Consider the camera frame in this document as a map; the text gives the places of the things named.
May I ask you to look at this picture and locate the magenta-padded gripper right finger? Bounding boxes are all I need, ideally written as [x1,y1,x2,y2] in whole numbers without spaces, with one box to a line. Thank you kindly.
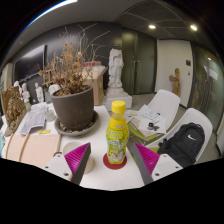
[126,139,184,186]

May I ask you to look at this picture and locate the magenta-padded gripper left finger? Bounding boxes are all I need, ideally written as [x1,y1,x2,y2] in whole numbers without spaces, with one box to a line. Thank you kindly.
[43,142,93,186]

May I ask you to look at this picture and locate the yellow drink bottle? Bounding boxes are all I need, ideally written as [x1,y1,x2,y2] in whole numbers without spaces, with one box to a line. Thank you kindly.
[105,100,130,165]

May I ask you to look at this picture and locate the yellow-green seat pad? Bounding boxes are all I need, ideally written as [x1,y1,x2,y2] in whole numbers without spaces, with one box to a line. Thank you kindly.
[127,123,161,143]

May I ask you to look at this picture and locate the flat round red coaster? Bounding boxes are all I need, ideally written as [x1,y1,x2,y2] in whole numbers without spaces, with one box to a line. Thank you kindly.
[102,152,128,171]

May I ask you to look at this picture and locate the black keys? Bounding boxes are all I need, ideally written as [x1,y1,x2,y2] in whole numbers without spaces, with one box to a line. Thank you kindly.
[147,121,161,132]

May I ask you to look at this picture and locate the grey plant pot saucer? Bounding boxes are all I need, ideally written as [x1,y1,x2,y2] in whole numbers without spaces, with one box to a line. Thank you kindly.
[53,110,100,137]

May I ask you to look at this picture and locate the black backpack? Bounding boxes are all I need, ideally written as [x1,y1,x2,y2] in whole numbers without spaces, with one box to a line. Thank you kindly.
[157,122,206,168]

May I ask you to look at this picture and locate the pink wood-framed board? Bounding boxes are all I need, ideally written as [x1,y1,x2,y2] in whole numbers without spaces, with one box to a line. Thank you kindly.
[4,133,63,169]

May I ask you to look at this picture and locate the pile of white papers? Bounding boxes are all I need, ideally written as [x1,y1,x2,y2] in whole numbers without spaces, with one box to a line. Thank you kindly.
[129,104,168,138]

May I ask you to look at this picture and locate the dried plant in grey pot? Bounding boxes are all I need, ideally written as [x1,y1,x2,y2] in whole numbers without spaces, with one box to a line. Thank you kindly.
[38,23,111,132]

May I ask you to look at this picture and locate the printed paper sheets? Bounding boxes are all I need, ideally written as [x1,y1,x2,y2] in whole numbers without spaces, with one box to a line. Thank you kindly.
[19,101,51,135]

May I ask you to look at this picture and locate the white chair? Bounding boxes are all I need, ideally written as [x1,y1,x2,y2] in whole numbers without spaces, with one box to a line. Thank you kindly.
[144,107,214,168]
[128,88,181,148]

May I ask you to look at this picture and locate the group of white figurines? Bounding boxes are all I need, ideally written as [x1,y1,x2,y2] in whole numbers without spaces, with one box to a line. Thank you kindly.
[13,79,63,104]

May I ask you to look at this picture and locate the cardboard box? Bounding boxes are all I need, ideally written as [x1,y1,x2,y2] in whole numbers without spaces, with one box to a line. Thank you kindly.
[81,60,109,107]

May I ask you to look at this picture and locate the golden carved sculpture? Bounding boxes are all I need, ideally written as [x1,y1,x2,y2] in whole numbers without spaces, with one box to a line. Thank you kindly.
[1,85,28,137]

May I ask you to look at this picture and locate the wooden figure statue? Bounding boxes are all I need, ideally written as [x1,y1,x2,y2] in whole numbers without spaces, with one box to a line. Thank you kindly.
[168,67,182,98]

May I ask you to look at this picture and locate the white stone statue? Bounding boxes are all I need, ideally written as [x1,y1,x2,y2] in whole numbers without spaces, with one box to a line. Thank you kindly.
[104,48,133,112]

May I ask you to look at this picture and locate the large ceiling light panel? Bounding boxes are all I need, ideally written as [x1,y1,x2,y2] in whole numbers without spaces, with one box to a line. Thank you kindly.
[23,0,79,31]

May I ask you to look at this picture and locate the black wall screen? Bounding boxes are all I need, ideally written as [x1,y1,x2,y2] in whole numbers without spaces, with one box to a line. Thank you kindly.
[13,44,47,83]

